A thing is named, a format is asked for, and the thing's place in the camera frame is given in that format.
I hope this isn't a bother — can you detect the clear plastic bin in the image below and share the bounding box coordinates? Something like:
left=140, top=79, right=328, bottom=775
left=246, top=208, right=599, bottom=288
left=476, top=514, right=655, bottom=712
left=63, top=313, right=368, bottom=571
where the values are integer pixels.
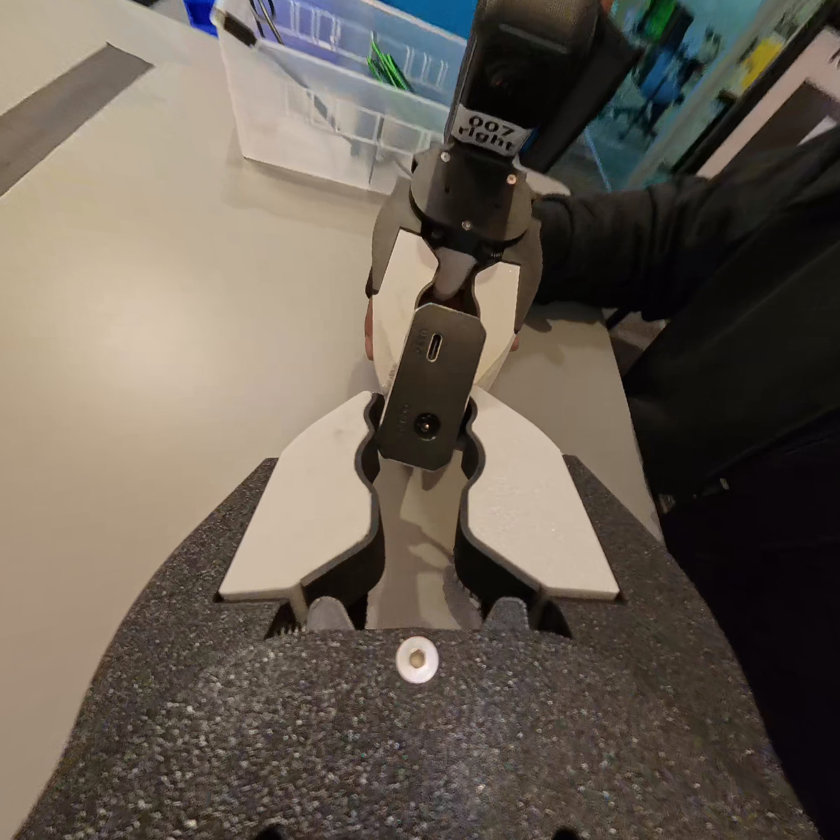
left=213, top=0, right=473, bottom=198

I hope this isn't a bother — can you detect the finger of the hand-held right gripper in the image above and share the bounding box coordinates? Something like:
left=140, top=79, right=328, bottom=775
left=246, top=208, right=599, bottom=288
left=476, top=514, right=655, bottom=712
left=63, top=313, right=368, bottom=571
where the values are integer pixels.
left=364, top=231, right=441, bottom=395
left=469, top=261, right=526, bottom=391

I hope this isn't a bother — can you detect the light grey desk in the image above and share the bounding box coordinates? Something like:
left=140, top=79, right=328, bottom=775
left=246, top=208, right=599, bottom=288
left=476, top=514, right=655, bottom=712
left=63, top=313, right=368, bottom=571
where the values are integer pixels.
left=0, top=0, right=664, bottom=840

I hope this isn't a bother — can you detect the person's black clothed body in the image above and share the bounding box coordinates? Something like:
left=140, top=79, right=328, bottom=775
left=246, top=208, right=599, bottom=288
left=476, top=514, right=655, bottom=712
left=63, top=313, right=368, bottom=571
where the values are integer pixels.
left=620, top=282, right=840, bottom=840

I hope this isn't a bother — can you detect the black hub with ports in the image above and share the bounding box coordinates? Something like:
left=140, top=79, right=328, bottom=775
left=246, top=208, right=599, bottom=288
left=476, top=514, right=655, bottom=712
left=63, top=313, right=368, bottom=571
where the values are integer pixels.
left=375, top=302, right=488, bottom=471

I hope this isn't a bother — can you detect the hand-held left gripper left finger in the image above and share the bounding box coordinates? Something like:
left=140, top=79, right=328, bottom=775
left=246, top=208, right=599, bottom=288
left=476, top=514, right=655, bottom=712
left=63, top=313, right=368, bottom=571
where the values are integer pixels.
left=218, top=390, right=388, bottom=621

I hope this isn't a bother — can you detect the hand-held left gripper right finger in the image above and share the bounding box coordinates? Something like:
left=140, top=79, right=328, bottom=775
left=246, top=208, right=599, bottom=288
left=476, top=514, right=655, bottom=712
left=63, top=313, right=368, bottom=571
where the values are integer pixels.
left=453, top=386, right=622, bottom=614

